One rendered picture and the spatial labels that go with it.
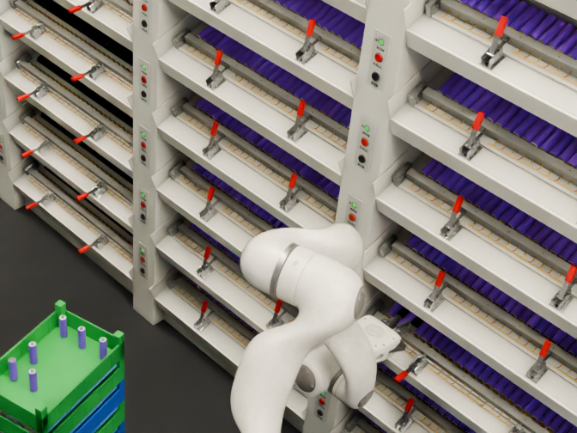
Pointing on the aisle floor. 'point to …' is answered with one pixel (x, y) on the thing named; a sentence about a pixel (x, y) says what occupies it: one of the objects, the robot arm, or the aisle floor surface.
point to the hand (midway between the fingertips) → (397, 326)
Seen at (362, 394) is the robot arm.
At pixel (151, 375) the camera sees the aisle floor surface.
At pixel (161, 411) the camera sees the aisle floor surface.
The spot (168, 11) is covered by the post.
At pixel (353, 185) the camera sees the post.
